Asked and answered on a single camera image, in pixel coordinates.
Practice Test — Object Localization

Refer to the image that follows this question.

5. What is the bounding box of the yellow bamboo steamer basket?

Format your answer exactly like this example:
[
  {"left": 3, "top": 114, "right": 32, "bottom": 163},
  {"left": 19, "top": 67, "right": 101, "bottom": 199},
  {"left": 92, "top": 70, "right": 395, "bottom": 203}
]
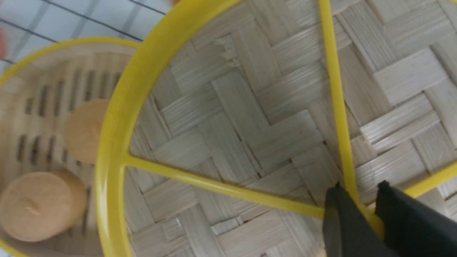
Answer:
[{"left": 1, "top": 37, "right": 140, "bottom": 257}]

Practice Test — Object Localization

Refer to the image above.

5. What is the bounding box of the tan bun middle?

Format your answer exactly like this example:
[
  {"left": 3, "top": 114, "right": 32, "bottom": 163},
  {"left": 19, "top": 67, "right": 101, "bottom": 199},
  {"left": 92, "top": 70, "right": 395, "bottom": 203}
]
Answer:
[{"left": 63, "top": 99, "right": 109, "bottom": 165}]

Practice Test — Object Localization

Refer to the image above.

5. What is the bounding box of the tan bun front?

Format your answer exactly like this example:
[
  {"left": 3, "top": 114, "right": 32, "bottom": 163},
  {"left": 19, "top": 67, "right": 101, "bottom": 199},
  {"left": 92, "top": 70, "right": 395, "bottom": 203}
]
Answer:
[{"left": 0, "top": 170, "right": 88, "bottom": 242}]

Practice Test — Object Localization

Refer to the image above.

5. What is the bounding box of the tan bun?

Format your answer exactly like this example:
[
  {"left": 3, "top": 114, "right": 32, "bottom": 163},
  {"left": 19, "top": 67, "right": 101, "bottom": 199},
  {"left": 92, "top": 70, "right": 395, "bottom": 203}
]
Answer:
[
  {"left": 63, "top": 99, "right": 109, "bottom": 165},
  {"left": 0, "top": 170, "right": 88, "bottom": 242}
]

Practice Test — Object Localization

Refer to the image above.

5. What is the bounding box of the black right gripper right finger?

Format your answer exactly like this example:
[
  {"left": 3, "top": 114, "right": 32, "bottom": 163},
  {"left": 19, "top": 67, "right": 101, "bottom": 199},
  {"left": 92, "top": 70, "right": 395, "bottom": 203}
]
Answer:
[{"left": 375, "top": 181, "right": 457, "bottom": 257}]

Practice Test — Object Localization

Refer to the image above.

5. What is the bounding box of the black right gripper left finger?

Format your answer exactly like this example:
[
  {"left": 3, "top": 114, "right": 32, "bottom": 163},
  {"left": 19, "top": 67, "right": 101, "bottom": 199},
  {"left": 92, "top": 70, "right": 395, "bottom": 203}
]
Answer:
[{"left": 322, "top": 183, "right": 393, "bottom": 257}]

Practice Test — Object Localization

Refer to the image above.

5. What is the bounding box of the yellow woven bamboo steamer lid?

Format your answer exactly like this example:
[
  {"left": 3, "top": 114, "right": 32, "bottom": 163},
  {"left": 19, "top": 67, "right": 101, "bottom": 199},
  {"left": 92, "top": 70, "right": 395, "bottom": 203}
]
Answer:
[{"left": 96, "top": 0, "right": 456, "bottom": 257}]

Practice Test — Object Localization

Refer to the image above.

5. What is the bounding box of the white black grid tablecloth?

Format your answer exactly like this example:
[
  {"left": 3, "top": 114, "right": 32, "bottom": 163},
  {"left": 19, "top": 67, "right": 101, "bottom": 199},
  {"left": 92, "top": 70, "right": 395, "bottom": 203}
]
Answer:
[{"left": 0, "top": 0, "right": 173, "bottom": 72}]

